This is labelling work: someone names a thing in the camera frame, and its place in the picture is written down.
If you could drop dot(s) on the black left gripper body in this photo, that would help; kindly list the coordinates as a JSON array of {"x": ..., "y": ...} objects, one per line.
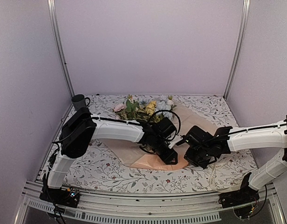
[{"x": 157, "y": 148}]

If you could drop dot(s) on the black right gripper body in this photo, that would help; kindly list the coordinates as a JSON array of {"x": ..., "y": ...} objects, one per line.
[{"x": 199, "y": 157}]

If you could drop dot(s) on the yellow fake flower stem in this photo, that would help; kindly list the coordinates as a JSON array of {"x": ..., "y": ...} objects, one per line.
[{"x": 150, "y": 109}]

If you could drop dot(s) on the blue fake flower stem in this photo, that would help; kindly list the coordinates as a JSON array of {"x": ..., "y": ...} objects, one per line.
[{"x": 162, "y": 107}]

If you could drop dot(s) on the pale pink white flower stem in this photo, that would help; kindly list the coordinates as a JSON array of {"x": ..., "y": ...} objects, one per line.
[{"x": 133, "y": 110}]

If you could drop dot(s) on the white fake flower stem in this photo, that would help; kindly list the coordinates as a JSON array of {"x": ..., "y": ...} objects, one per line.
[{"x": 170, "y": 102}]

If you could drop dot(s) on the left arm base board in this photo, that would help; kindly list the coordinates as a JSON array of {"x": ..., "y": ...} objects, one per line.
[{"x": 66, "y": 197}]

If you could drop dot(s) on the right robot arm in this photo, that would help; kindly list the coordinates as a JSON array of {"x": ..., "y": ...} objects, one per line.
[{"x": 261, "y": 137}]

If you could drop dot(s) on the right arm base board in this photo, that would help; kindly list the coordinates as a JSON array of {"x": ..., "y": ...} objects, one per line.
[{"x": 240, "y": 197}]

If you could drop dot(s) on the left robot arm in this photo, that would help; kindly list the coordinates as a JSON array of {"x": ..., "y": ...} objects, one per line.
[{"x": 83, "y": 126}]

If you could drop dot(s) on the white lace ribbon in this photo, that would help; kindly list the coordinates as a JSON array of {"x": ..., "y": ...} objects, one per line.
[{"x": 228, "y": 173}]

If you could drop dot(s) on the dark grey mug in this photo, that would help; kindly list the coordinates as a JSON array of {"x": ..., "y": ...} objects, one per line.
[{"x": 79, "y": 101}]

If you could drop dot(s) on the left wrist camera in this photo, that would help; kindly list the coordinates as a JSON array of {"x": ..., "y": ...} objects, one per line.
[{"x": 172, "y": 143}]

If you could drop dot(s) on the right aluminium frame post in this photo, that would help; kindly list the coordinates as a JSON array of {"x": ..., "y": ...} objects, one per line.
[{"x": 239, "y": 44}]

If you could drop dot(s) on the aluminium frame post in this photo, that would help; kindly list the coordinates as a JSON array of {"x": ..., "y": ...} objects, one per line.
[
  {"x": 239, "y": 44},
  {"x": 57, "y": 37}
]

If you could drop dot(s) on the left aluminium frame post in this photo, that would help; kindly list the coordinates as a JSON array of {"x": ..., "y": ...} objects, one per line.
[{"x": 57, "y": 37}]

